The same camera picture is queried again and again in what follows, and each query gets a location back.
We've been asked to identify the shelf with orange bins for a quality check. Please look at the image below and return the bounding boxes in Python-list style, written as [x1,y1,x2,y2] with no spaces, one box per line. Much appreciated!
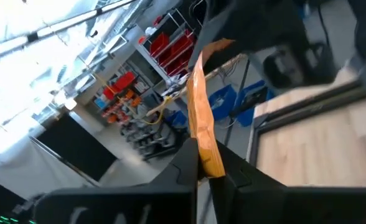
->
[92,60,154,125]

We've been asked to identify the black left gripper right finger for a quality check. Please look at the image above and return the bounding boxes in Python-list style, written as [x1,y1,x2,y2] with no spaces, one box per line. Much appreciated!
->
[209,141,366,224]

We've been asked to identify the long wooden workbench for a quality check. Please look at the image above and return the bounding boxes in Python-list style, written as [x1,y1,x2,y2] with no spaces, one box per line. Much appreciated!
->
[145,53,249,118]

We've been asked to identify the black partition panel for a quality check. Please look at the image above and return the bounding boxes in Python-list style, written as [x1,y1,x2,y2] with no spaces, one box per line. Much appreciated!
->
[29,112,119,183]

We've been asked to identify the blue plastic bin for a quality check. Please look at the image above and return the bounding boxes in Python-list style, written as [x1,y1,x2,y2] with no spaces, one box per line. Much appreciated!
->
[165,110,189,129]
[233,79,276,128]
[208,83,238,121]

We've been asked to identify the black aluminium rig frame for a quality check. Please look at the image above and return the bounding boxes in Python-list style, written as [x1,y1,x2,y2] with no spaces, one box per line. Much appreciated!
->
[246,77,366,175]

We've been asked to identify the grey equipment rack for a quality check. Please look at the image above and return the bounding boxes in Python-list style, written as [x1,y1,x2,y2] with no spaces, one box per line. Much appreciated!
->
[120,116,189,158]

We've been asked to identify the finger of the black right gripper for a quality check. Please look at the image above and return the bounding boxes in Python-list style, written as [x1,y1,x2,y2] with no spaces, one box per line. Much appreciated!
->
[189,0,309,68]

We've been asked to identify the red peach tea packet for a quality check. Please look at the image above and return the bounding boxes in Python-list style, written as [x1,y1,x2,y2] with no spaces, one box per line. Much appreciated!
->
[185,38,236,179]

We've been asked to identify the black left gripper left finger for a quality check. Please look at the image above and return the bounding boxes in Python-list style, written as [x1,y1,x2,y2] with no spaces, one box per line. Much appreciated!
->
[33,138,200,224]

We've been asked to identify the shelf with red bins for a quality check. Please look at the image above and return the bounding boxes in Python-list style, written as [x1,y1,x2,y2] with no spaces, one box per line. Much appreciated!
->
[134,8,202,82]

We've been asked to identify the yellow hanging cable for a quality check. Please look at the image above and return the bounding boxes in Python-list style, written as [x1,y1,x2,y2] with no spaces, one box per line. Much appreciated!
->
[83,57,174,126]

